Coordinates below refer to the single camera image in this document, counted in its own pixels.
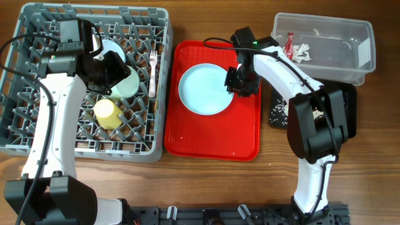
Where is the red snack wrapper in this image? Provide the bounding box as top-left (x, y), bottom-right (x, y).
top-left (284, 32), bottom-right (294, 60)

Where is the white plastic fork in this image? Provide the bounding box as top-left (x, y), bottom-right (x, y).
top-left (149, 51), bottom-right (158, 98)

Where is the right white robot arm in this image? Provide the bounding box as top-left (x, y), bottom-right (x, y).
top-left (225, 27), bottom-right (349, 224)

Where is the large light blue plate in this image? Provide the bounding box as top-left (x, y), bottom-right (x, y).
top-left (178, 63), bottom-right (234, 116)

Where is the grey plastic dishwasher rack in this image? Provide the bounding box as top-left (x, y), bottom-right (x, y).
top-left (1, 3), bottom-right (173, 162)

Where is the mint green bowl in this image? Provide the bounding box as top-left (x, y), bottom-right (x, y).
top-left (109, 66), bottom-right (140, 100)

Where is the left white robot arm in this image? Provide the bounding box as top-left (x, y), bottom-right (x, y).
top-left (4, 18), bottom-right (139, 224)

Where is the rice and peanut waste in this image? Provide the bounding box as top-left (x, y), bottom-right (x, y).
top-left (272, 98), bottom-right (323, 119)

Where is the clear plastic waste bin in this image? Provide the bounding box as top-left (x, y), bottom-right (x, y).
top-left (271, 12), bottom-right (376, 86)

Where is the wooden chopstick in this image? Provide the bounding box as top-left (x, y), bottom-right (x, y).
top-left (154, 98), bottom-right (158, 115)

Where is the white tissue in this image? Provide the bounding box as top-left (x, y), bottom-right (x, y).
top-left (292, 44), bottom-right (311, 63)

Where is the black food waste tray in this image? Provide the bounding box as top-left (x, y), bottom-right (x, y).
top-left (269, 78), bottom-right (357, 139)

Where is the red plastic tray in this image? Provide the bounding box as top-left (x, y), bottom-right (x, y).
top-left (164, 40), bottom-right (262, 161)

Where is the light blue bowl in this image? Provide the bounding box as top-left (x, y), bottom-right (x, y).
top-left (94, 39), bottom-right (126, 63)

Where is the yellow plastic cup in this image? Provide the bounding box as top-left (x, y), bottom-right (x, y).
top-left (94, 99), bottom-right (123, 129)

